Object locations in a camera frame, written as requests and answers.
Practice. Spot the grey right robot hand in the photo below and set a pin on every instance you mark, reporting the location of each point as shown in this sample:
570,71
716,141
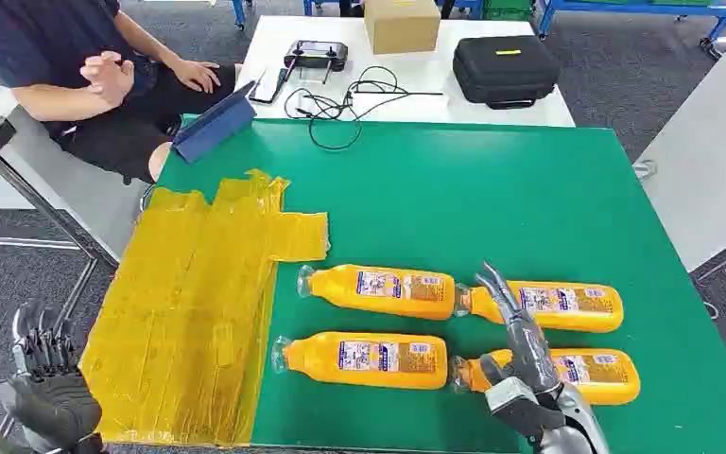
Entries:
529,357

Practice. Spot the person's left hand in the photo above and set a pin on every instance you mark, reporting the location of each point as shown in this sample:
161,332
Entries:
199,75

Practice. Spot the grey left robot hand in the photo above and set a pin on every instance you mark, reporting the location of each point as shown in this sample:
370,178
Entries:
56,401

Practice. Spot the person's right hand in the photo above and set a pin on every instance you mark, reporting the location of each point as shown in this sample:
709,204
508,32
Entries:
109,75

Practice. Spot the orange drink bottle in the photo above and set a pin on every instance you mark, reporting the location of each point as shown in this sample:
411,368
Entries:
551,316
313,360
338,291
595,388

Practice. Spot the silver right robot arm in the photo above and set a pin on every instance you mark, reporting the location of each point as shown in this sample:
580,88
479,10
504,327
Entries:
579,429

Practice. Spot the blue tablet case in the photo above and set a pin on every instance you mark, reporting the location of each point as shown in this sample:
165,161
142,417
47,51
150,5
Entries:
212,128

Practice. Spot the black smartphone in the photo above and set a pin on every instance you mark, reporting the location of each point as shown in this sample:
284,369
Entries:
269,86

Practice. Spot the person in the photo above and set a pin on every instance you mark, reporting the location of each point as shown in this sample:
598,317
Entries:
37,44

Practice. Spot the grey bench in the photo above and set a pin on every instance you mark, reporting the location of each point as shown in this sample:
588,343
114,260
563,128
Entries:
87,188

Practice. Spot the black remote controller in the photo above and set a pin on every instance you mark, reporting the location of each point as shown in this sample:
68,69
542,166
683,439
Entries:
316,55

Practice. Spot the green table mat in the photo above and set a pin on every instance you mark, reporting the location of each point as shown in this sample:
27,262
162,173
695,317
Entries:
463,207

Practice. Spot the yellow plastic sheet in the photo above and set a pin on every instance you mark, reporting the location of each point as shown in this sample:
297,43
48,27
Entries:
194,301

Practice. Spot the cardboard box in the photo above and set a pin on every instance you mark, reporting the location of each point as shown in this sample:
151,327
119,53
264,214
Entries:
400,28

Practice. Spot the white table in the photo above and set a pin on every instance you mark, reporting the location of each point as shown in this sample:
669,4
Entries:
413,75

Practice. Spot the grey side table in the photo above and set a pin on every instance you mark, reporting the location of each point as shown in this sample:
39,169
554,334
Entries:
707,157

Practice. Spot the black carrying case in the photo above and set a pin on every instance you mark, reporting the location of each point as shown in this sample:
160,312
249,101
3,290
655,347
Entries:
504,69

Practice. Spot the green plastic crate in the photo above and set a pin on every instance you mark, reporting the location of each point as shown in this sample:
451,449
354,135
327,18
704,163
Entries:
507,7

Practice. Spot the blue metal cart frame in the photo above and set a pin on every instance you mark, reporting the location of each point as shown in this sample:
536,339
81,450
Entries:
638,7

